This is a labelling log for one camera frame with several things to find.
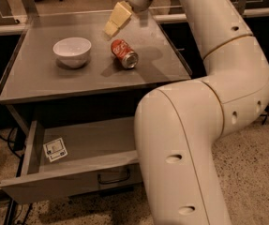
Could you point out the open grey top drawer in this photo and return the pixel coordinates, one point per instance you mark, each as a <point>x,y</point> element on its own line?
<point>100,156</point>

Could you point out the grey metal cabinet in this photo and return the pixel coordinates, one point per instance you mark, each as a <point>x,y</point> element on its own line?
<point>36,74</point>

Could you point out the red coke can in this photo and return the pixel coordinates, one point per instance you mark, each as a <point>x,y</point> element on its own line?
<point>124,53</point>

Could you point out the white fiducial tag sticker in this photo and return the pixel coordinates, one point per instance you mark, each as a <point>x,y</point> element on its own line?
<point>55,150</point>

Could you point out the white ceramic bowl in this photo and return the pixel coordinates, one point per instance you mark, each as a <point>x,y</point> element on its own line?
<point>73,52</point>

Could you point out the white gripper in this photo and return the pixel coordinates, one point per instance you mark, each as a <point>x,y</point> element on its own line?
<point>122,11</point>

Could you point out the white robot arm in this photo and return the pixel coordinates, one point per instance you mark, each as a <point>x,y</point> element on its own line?
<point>176,124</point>

